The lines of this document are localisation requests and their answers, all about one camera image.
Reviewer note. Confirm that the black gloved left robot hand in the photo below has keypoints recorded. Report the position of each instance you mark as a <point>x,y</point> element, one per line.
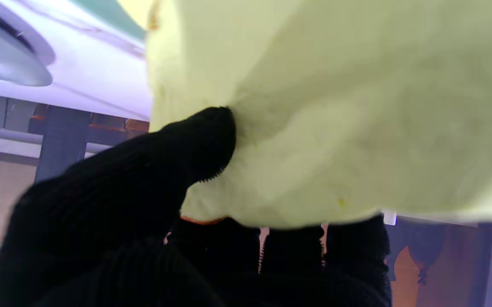
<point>100,221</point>

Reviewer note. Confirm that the yellow toy bread slice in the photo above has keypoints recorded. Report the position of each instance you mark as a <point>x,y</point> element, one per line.
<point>335,106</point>

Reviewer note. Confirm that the grey round plate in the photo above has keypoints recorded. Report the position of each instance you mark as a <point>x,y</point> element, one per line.
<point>2,59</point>

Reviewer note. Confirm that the light green round plate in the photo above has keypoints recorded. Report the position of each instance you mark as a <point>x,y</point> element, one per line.
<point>109,15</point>

